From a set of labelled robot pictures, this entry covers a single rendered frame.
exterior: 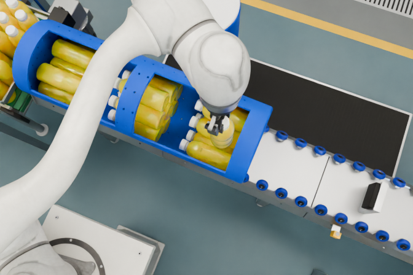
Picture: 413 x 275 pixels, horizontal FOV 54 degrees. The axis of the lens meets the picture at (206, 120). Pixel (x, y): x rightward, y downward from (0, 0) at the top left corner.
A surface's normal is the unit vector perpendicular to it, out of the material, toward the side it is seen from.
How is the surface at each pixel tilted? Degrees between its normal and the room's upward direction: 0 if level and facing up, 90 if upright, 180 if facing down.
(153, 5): 5
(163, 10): 8
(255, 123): 14
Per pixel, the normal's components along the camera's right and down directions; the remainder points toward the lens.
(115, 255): -0.06, -0.29
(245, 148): -0.18, 0.07
